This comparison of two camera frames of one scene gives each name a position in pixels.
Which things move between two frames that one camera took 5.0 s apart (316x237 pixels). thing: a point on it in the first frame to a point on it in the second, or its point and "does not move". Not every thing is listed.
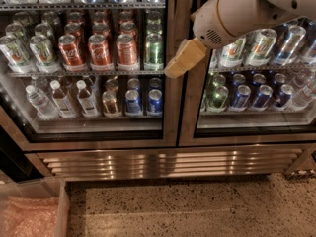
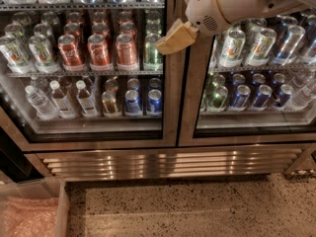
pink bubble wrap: [29, 217] does not move
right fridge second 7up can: [261, 46] does not move
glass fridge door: [82, 65] does not move
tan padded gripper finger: [190, 51] to [179, 36]
